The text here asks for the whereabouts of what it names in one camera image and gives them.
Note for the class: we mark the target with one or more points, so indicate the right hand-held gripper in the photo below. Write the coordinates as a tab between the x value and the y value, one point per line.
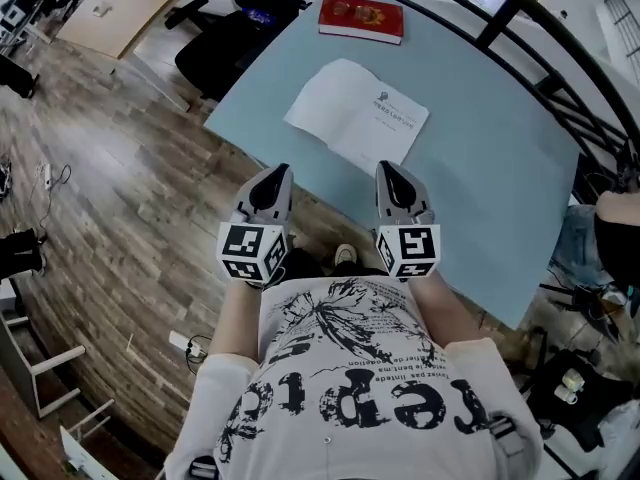
415	248

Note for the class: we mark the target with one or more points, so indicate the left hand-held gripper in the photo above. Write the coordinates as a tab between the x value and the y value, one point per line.
247	248

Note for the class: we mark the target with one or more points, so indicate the white and yellow paperback book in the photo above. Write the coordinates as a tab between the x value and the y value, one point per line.
345	108

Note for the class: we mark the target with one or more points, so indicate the person's left forearm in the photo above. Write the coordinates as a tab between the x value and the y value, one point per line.
237	318

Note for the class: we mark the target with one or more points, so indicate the person's right forearm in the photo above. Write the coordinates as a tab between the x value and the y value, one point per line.
450	313

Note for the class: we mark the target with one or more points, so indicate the thick red hardcover book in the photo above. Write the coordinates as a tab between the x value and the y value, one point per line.
362	23

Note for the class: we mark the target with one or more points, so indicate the person's light shoe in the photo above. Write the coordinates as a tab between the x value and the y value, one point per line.
346	255

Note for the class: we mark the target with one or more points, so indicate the black office chair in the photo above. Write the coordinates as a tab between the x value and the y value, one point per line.
220	53

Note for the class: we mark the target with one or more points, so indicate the white power strip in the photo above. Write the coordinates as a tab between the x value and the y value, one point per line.
46	175
184	343

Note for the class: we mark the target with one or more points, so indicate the person's white printed shirt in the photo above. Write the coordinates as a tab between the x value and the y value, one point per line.
350	393

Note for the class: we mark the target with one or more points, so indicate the black metal railing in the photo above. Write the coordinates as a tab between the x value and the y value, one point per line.
550	43

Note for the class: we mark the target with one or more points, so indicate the light wooden desk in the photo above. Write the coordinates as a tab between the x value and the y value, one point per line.
130	13

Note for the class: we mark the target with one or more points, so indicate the small white desk object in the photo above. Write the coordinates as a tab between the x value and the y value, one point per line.
102	9

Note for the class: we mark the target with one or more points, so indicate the white cup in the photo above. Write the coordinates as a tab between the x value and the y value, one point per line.
565	395
572	379

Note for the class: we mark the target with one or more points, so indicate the black floor equipment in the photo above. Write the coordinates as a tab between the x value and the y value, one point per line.
20	250

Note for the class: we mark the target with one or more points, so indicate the black bag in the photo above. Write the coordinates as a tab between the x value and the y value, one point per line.
575	408

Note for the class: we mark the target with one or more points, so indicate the black window grille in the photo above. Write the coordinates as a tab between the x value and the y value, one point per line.
625	18

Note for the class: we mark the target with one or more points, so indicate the white metal rack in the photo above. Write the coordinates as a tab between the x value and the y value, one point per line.
30	368

